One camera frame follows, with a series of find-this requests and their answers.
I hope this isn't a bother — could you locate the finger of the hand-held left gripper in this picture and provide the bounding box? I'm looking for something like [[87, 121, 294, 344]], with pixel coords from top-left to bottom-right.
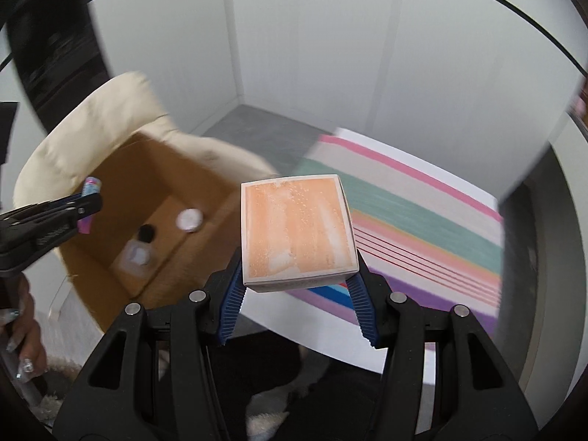
[[0, 191, 104, 240]]

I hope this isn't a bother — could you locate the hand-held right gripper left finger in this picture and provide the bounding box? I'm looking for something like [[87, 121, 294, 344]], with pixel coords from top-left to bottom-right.
[[53, 257, 249, 441]]

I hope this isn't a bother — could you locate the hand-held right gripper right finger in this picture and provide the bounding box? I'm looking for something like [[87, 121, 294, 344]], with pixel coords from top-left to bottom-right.
[[344, 257, 538, 441]]

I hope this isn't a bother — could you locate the purple tube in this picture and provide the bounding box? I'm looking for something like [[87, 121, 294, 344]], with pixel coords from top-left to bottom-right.
[[77, 176, 101, 236]]

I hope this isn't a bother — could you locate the white square pouch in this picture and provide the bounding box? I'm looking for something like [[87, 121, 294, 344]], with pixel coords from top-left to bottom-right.
[[120, 239, 154, 276]]

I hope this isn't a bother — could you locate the white round jar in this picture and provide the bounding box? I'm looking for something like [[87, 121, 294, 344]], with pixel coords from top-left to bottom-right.
[[176, 208, 204, 233]]

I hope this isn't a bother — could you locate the orange square box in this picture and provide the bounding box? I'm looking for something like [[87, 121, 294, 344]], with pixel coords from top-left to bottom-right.
[[240, 173, 360, 295]]

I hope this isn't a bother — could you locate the brown cardboard box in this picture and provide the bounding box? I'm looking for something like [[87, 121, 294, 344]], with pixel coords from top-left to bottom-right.
[[57, 132, 281, 338]]

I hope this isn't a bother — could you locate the person's left hand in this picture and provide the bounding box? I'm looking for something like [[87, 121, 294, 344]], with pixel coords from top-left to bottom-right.
[[0, 276, 49, 384]]

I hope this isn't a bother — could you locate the cream padded chair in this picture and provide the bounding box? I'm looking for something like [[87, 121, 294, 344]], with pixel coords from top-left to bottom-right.
[[14, 71, 281, 221]]

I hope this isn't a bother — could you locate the striped table cloth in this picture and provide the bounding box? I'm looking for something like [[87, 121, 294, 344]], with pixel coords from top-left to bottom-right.
[[285, 133, 503, 331]]

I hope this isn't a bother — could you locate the black glass cabinet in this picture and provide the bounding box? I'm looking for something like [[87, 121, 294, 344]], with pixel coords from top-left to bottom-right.
[[4, 0, 108, 120]]

